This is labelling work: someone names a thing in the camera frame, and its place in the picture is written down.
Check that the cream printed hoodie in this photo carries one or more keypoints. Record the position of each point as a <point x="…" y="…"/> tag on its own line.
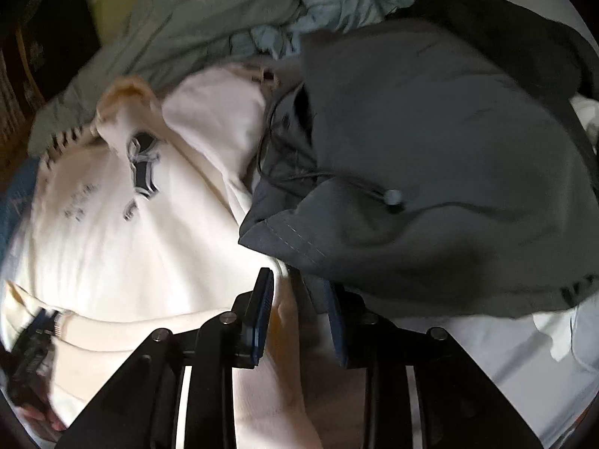
<point x="140" y="252"/>

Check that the grey-green crumpled duvet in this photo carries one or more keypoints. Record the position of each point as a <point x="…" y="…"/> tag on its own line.
<point x="187" y="23"/>

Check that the white cloth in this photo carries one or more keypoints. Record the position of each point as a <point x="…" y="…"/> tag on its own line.
<point x="585" y="119"/>

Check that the person's left hand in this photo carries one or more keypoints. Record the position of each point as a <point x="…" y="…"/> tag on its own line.
<point x="40" y="418"/>

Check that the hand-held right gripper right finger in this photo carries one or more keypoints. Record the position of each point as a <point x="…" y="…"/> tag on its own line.
<point x="337" y="332"/>

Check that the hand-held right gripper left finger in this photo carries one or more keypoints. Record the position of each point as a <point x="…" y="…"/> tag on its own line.
<point x="261" y="322"/>

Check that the black garment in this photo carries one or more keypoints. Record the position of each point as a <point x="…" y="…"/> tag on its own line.
<point x="514" y="32"/>

